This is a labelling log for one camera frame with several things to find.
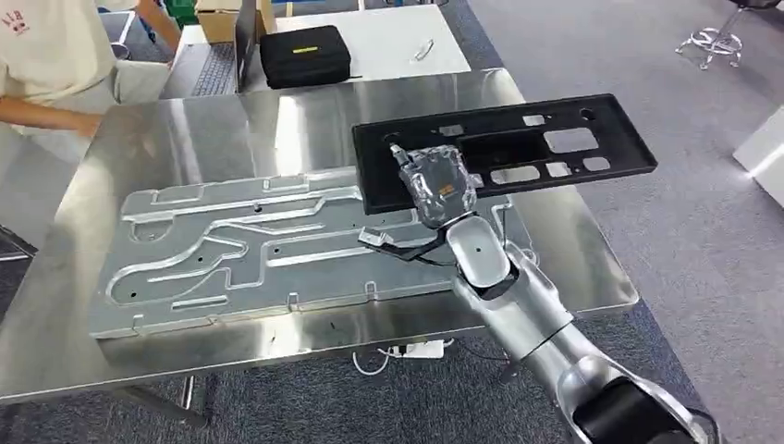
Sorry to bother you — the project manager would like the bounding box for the black plastic perforated panel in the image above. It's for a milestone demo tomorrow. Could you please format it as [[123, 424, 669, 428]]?
[[351, 92, 659, 216]]

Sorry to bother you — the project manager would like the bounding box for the white power strip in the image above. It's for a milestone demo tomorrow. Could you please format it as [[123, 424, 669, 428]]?
[[391, 339, 447, 361]]

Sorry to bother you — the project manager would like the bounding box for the aluminium fixture plate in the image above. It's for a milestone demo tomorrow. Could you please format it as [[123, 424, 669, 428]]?
[[89, 165, 542, 342]]

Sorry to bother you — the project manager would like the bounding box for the stainless steel table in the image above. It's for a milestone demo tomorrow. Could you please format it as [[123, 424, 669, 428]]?
[[0, 67, 642, 430]]

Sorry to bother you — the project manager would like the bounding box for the white table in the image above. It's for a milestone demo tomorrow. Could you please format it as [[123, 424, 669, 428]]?
[[174, 4, 473, 100]]

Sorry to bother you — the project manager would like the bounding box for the black zipped case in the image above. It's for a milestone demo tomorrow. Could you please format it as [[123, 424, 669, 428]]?
[[258, 25, 353, 92]]

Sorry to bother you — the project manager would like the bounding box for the grey laptop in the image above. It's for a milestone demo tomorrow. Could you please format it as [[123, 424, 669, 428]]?
[[159, 0, 259, 100]]

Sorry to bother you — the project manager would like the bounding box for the cardboard box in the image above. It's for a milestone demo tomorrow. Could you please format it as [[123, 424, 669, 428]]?
[[193, 0, 277, 44]]

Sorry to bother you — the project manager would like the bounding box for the green crate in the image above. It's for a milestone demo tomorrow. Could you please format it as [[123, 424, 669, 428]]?
[[161, 0, 201, 30]]

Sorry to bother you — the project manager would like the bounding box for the person's hand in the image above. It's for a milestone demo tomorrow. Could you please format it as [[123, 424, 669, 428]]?
[[76, 114, 104, 139]]

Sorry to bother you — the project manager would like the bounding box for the chrome stool base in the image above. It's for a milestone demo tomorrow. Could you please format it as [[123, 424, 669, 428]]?
[[674, 0, 784, 70]]

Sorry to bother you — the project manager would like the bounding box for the person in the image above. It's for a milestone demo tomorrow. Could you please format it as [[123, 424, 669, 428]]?
[[0, 0, 182, 140]]

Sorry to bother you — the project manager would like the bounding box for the white box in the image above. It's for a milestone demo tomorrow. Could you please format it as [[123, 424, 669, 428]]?
[[732, 105, 784, 209]]

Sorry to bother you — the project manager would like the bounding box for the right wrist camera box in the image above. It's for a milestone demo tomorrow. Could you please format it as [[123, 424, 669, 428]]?
[[357, 227, 456, 265]]

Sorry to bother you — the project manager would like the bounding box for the white power cable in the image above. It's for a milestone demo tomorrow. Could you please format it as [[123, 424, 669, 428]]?
[[351, 344, 397, 376]]

